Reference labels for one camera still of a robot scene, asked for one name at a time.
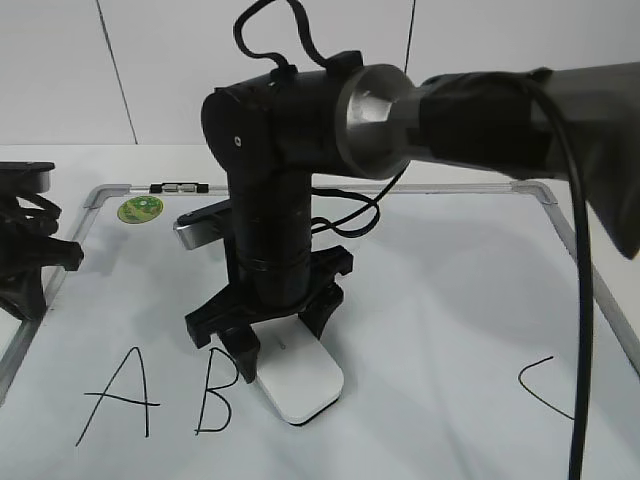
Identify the white board with aluminium frame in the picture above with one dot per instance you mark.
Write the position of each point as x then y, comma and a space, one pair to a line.
457, 338

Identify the white whiteboard eraser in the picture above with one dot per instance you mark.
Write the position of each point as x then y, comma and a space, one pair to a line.
295, 371

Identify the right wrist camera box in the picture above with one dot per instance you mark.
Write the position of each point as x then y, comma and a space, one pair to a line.
204, 225

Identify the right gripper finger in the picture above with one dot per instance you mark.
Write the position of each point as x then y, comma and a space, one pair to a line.
317, 313
243, 345

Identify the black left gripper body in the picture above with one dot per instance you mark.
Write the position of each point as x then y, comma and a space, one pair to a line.
28, 223

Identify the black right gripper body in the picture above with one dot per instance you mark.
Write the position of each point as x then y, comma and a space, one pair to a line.
237, 305

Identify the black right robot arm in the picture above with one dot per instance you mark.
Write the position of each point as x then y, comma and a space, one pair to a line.
273, 133

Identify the black silver hanging clip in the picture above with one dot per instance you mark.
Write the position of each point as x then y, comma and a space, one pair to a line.
179, 188

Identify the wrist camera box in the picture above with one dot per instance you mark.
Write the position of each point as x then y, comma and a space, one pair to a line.
204, 225
32, 177

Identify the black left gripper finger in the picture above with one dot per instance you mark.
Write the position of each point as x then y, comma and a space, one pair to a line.
22, 295

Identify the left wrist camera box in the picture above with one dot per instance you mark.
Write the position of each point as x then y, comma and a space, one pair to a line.
32, 177

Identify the round green magnet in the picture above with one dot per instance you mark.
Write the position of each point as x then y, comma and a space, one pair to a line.
140, 210

